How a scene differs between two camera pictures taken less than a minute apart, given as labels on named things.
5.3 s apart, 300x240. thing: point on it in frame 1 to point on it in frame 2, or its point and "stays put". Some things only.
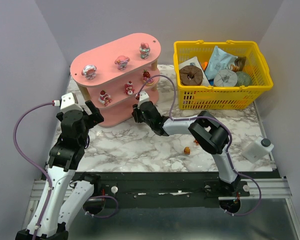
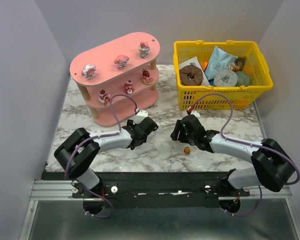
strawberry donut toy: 146,76 stays put
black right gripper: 138,114 to 178,129
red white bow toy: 104,98 stays put
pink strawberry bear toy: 128,88 stays put
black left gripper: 94,116 to 148,124
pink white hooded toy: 89,71 stays put
